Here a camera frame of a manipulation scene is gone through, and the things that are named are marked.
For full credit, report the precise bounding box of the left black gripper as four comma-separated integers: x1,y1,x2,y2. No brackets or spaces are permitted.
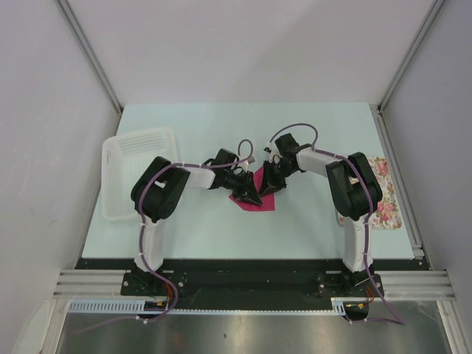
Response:
221,170,261,206

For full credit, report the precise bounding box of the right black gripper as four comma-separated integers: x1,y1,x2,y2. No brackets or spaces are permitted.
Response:
259,160,297,197

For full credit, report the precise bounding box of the pink paper napkin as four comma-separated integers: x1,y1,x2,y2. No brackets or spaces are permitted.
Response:
229,167,276,212

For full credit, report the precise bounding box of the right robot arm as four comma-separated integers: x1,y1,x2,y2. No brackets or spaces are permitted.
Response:
259,133,383,296

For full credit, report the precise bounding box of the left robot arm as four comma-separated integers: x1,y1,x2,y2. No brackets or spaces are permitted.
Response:
131,148,263,295

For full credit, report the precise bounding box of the floral cloth mat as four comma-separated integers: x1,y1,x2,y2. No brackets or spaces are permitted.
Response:
337,156,403,230

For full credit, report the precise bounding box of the white plastic basket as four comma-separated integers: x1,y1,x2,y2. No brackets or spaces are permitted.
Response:
100,128,178,221

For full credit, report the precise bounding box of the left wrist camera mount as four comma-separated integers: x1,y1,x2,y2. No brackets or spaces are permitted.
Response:
243,156,255,167

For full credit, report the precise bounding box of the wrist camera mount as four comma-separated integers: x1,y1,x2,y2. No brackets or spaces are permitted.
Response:
243,156,255,167
264,142,282,164

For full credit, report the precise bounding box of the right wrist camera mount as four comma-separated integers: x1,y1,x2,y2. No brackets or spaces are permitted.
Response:
264,142,282,164

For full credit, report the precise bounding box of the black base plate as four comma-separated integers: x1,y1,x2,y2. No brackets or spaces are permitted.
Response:
76,258,429,311

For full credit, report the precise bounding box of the white slotted cable duct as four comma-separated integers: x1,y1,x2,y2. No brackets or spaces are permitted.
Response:
68,297,350,316

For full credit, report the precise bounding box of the aluminium frame rail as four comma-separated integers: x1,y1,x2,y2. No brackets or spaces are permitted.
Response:
53,269,125,299

